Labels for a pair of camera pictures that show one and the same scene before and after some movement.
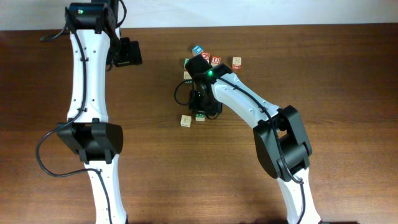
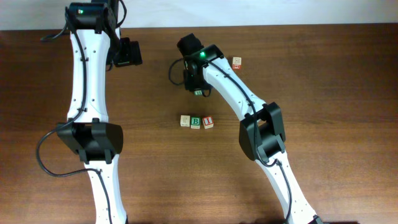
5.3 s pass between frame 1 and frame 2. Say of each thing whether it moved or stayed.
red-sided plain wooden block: stayed
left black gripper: stayed
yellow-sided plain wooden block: stayed
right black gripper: moved
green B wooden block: moved
